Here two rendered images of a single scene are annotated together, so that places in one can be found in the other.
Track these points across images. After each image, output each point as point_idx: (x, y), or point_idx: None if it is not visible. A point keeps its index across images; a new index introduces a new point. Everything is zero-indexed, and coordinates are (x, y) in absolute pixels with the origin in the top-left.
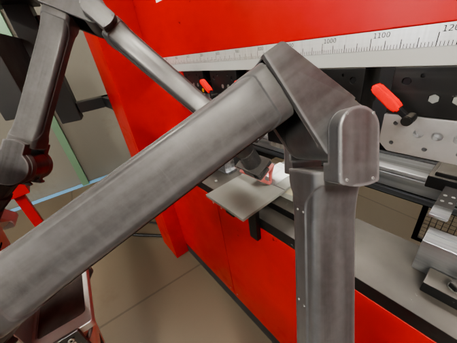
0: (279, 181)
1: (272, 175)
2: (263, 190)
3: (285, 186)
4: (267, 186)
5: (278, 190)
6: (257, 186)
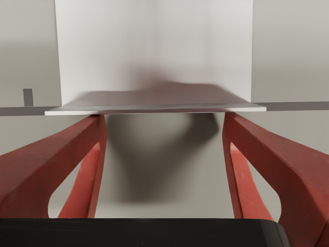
0: (250, 47)
1: (155, 22)
2: (231, 203)
3: (314, 67)
4: (216, 146)
5: (305, 135)
6: (167, 195)
